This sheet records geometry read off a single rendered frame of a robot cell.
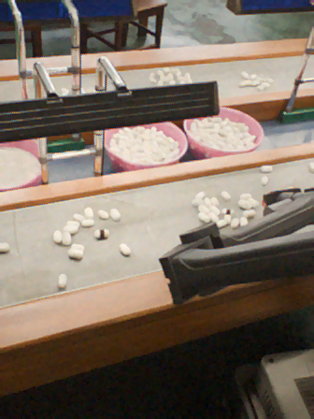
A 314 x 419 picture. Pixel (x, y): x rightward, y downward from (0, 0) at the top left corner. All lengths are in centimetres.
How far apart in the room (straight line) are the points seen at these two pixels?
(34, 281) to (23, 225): 19
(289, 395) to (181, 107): 78
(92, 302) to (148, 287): 13
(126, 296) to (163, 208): 34
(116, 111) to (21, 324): 49
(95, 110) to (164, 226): 39
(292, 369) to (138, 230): 56
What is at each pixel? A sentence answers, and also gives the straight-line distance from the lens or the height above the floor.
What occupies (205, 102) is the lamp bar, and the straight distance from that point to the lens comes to 115.
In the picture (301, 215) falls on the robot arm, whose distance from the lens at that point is 98.
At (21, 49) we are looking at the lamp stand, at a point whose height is 104.
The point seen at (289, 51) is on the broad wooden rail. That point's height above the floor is 76.
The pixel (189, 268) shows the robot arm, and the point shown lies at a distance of 71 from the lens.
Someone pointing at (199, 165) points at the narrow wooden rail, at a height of 76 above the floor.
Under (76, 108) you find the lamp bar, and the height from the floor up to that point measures 109.
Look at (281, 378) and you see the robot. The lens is 140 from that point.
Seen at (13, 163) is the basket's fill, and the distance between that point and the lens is 149.
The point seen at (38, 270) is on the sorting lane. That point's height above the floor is 74.
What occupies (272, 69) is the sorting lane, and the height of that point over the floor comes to 74.
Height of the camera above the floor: 163
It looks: 43 degrees down
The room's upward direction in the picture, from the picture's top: 8 degrees clockwise
